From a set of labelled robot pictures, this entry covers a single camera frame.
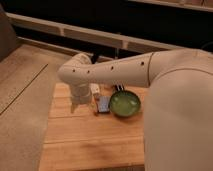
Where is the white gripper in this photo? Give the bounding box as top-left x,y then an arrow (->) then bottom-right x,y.
69,83 -> 96,113

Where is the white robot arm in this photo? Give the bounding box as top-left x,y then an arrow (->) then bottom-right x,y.
58,49 -> 213,171

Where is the blue sponge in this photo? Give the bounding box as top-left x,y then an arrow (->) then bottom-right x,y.
98,96 -> 110,113

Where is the wooden board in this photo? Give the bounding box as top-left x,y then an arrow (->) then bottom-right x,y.
39,83 -> 144,171

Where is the black striped object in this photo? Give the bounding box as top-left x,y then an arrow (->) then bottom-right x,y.
115,85 -> 124,91

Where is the green bowl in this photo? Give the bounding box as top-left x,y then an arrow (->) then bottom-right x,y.
109,90 -> 141,117

